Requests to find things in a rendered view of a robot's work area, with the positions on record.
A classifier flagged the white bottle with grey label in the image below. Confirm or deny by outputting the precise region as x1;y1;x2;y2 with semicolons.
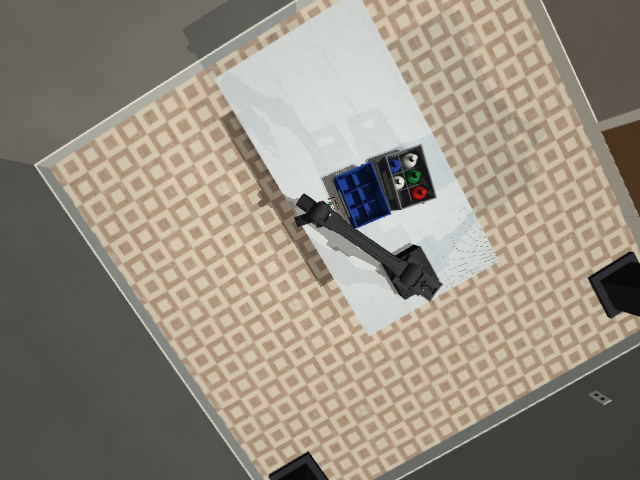
393;176;404;190

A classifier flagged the blue bottle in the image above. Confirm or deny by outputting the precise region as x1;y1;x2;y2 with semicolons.
388;159;400;175

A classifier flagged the cream bottle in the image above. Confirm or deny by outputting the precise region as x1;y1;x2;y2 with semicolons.
400;153;417;171

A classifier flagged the green bottle with pale green label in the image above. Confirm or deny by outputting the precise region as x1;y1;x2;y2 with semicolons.
404;169;421;186

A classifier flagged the white paper pick list strip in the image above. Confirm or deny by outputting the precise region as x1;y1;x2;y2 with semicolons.
326;195;343;218

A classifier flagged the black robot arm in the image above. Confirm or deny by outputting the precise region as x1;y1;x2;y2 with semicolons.
294;193;443;301

